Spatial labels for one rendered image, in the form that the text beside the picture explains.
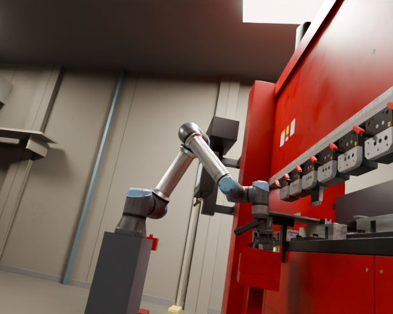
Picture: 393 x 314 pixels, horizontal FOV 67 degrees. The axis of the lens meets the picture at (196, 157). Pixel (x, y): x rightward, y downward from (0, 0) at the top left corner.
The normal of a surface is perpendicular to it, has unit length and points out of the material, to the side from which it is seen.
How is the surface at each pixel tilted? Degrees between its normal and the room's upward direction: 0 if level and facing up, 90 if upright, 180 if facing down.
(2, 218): 90
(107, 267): 90
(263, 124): 90
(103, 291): 90
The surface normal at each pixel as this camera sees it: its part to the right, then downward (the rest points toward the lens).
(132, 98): -0.14, -0.31
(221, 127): 0.12, -0.27
